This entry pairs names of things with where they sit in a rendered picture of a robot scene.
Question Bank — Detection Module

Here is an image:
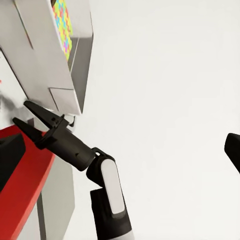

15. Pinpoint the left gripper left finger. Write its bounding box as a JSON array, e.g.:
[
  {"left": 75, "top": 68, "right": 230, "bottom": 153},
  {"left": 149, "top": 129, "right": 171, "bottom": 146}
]
[{"left": 0, "top": 133, "right": 26, "bottom": 193}]

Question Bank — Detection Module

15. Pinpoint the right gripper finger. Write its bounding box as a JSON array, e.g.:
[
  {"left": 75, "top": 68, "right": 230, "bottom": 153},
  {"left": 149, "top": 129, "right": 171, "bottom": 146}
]
[
  {"left": 23, "top": 100, "right": 63, "bottom": 129},
  {"left": 13, "top": 117, "right": 44, "bottom": 145}
]

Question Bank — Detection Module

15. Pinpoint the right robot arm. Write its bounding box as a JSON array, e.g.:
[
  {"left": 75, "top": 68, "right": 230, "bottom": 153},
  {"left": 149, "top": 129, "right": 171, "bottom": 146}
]
[{"left": 13, "top": 100, "right": 135, "bottom": 240}]

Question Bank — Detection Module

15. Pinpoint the jigsaw puzzle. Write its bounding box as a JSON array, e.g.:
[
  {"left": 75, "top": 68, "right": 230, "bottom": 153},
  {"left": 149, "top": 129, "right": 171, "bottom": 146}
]
[{"left": 51, "top": 0, "right": 73, "bottom": 61}]

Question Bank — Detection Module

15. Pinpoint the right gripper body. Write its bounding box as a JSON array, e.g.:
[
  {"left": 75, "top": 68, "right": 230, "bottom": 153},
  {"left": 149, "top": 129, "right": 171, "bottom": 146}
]
[{"left": 36, "top": 118, "right": 85, "bottom": 164}]

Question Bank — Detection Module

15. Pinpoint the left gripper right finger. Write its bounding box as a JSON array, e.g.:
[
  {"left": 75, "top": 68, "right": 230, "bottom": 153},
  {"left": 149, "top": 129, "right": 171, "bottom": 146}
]
[{"left": 224, "top": 132, "right": 240, "bottom": 173}]

